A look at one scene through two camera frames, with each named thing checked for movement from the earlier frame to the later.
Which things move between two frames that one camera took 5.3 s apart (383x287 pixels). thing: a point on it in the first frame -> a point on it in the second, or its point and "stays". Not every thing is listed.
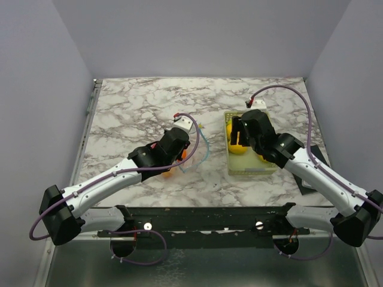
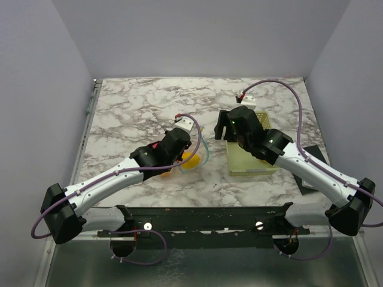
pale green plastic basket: x=248 y=163 stays
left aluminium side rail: x=90 y=113 stays
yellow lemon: x=237 y=148 -> x=191 y=163
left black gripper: x=178 y=157 stays
